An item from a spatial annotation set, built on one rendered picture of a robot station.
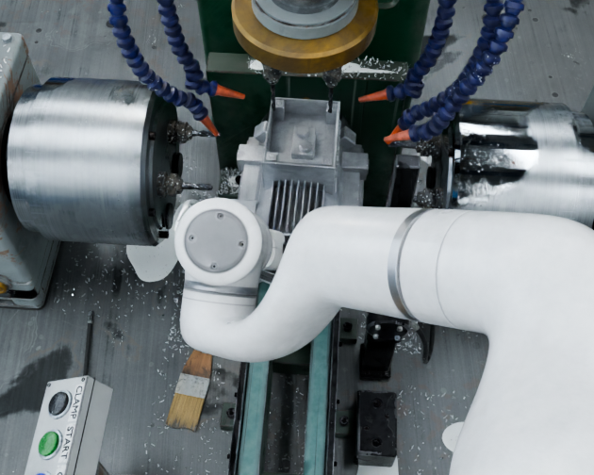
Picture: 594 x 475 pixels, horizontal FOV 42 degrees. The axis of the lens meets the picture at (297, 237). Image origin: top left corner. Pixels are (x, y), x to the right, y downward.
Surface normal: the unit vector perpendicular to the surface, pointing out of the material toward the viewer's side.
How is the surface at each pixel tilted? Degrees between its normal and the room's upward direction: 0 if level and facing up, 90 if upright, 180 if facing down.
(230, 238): 30
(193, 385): 0
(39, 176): 47
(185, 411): 2
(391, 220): 38
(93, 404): 61
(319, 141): 0
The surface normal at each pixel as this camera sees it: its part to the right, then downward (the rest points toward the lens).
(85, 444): 0.87, -0.20
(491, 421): -0.62, -0.76
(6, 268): -0.07, 0.84
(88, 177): -0.05, 0.26
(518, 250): -0.56, -0.47
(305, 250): -0.75, -0.15
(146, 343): 0.00, -0.53
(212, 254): -0.04, 0.00
